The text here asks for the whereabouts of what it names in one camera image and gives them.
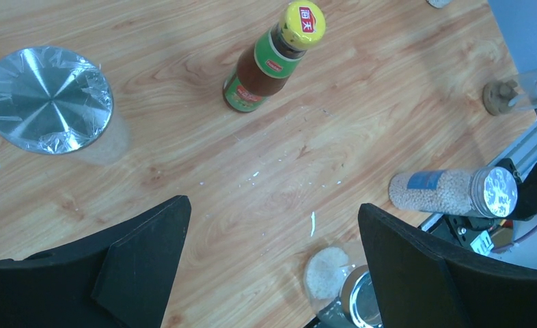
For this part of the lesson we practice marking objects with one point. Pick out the yellow cap sauce bottle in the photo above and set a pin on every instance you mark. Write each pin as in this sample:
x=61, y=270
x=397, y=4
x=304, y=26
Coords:
x=263, y=68

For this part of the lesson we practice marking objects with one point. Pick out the silver lid peppercorn bottle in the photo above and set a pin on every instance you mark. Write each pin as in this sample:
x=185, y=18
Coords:
x=486, y=192

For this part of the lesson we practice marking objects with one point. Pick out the black cap grinder bottle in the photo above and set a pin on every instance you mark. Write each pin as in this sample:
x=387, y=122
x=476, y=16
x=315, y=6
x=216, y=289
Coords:
x=511, y=94

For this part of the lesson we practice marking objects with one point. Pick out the silver lid shaker jar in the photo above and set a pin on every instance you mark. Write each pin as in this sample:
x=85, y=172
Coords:
x=54, y=101

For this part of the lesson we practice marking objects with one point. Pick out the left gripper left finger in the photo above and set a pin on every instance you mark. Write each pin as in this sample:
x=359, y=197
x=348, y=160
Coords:
x=121, y=276

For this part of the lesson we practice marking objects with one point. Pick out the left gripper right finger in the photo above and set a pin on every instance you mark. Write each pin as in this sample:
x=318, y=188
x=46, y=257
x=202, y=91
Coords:
x=421, y=280

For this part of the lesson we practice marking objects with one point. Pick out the round glass jar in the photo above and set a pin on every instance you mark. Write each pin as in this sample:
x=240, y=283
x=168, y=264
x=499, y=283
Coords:
x=339, y=287

